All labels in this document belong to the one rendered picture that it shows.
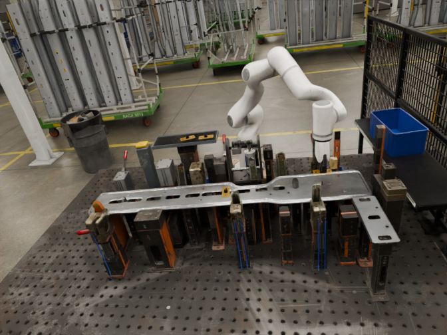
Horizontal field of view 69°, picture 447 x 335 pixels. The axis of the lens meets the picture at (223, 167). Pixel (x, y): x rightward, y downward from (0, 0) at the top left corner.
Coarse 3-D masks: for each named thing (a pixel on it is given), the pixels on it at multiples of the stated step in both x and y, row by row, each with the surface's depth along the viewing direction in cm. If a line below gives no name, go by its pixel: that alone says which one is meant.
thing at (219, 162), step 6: (222, 156) 180; (216, 162) 175; (222, 162) 174; (216, 168) 175; (222, 168) 174; (216, 174) 177; (222, 174) 176; (228, 174) 182; (216, 180) 179; (222, 180) 178; (228, 180) 180; (222, 210) 189; (222, 216) 195
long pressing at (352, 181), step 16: (288, 176) 167; (304, 176) 165; (320, 176) 163; (336, 176) 161; (352, 176) 159; (112, 192) 178; (128, 192) 176; (144, 192) 174; (160, 192) 172; (176, 192) 170; (192, 192) 167; (208, 192) 166; (256, 192) 159; (272, 192) 157; (288, 192) 156; (304, 192) 154; (336, 192) 150; (352, 192) 148; (368, 192) 147; (112, 208) 165; (128, 208) 163; (144, 208) 161; (160, 208) 160; (176, 208) 158
